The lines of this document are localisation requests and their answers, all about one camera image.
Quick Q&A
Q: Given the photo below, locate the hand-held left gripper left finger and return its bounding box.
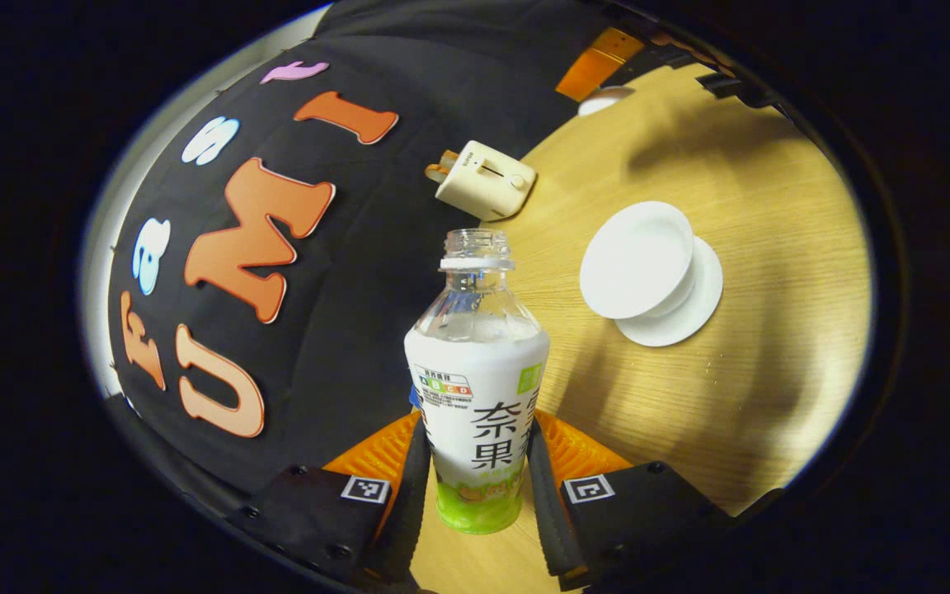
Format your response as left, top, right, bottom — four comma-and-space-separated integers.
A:
226, 410, 433, 588

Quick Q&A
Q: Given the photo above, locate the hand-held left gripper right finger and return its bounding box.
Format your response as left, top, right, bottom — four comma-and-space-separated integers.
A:
526, 409, 733, 592

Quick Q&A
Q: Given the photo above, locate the white teacup lid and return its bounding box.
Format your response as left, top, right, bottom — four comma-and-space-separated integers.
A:
577, 86, 637, 117

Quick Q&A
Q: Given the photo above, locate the white teacup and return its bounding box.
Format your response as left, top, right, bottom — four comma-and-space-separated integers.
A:
580, 200, 697, 321

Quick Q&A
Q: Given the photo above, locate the clear white-labelled water bottle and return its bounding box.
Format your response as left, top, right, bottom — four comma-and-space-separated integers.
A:
404, 229, 551, 535

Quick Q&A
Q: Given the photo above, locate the white toaster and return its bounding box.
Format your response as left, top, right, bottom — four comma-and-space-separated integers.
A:
434, 140, 538, 222

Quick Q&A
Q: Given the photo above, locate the toasted bread slice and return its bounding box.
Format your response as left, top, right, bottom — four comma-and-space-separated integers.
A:
425, 148, 460, 185

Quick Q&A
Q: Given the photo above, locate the white saucer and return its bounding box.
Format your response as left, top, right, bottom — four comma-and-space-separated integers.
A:
614, 237, 724, 348

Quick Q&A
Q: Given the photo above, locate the black backdrop cloth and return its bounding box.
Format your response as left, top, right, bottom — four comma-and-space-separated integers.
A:
104, 0, 657, 496

